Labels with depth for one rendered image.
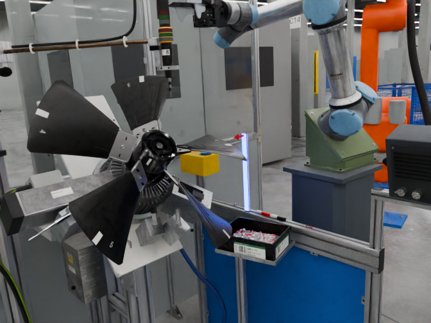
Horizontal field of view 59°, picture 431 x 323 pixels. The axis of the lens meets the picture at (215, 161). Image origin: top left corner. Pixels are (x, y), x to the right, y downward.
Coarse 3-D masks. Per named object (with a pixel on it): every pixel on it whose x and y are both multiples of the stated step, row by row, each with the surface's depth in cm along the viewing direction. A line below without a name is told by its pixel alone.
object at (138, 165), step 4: (136, 164) 112; (140, 164) 114; (136, 168) 112; (140, 168) 115; (132, 172) 110; (136, 172) 112; (140, 172) 115; (144, 172) 117; (136, 176) 112; (144, 176) 117; (136, 180) 113; (140, 180) 115; (144, 180) 117; (140, 184) 115; (144, 184) 118; (140, 188) 116
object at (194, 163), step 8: (192, 152) 177; (200, 152) 176; (184, 160) 175; (192, 160) 171; (200, 160) 167; (208, 160) 169; (216, 160) 172; (184, 168) 177; (192, 168) 172; (200, 168) 168; (208, 168) 169; (216, 168) 173
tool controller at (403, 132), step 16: (400, 128) 108; (416, 128) 106; (400, 144) 103; (416, 144) 100; (400, 160) 104; (416, 160) 101; (400, 176) 106; (416, 176) 103; (400, 192) 107; (416, 192) 103
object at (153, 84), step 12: (120, 84) 137; (132, 84) 137; (144, 84) 136; (156, 84) 136; (168, 84) 136; (120, 96) 135; (132, 96) 134; (144, 96) 132; (156, 96) 132; (132, 108) 131; (144, 108) 129; (156, 108) 128; (132, 120) 129; (144, 120) 127
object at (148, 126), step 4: (156, 120) 126; (144, 124) 126; (148, 124) 126; (152, 124) 125; (156, 124) 124; (136, 128) 127; (140, 128) 126; (148, 128) 125; (156, 128) 124; (136, 132) 126; (140, 132) 125; (144, 132) 125; (140, 136) 125
